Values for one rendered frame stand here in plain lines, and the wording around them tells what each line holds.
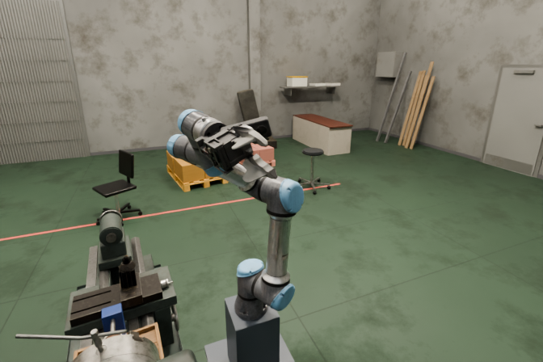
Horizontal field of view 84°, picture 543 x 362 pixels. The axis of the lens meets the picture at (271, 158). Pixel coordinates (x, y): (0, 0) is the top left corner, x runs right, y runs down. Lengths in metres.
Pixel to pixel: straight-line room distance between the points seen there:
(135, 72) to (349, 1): 6.41
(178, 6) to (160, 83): 1.91
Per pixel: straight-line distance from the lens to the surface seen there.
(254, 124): 0.70
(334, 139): 7.67
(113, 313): 1.65
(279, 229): 1.18
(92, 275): 2.37
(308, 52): 9.58
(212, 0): 8.73
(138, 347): 1.34
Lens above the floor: 2.15
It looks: 17 degrees down
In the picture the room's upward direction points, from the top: straight up
